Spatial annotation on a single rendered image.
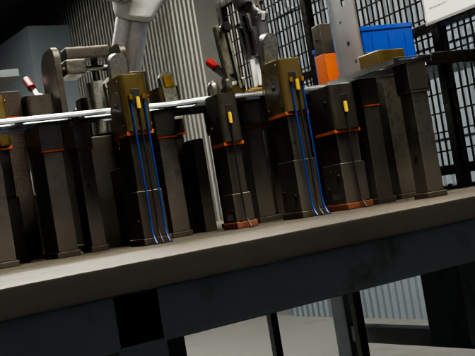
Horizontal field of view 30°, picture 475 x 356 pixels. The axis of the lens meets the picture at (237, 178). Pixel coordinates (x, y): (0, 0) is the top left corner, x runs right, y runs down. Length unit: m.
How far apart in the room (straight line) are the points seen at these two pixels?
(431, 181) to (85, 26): 6.01
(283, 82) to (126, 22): 0.91
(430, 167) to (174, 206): 0.56
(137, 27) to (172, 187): 0.85
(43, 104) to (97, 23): 5.38
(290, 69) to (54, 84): 0.59
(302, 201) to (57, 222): 0.52
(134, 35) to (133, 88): 0.93
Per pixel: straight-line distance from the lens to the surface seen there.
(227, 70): 2.29
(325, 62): 2.44
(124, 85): 1.79
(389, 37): 2.42
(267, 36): 1.99
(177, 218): 1.98
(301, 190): 1.90
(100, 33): 7.45
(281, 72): 1.91
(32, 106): 2.13
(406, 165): 2.16
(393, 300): 4.88
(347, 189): 1.98
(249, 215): 1.89
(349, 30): 2.30
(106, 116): 2.05
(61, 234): 1.89
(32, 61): 7.78
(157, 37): 6.64
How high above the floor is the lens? 0.76
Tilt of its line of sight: 2 degrees up
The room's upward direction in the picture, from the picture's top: 9 degrees counter-clockwise
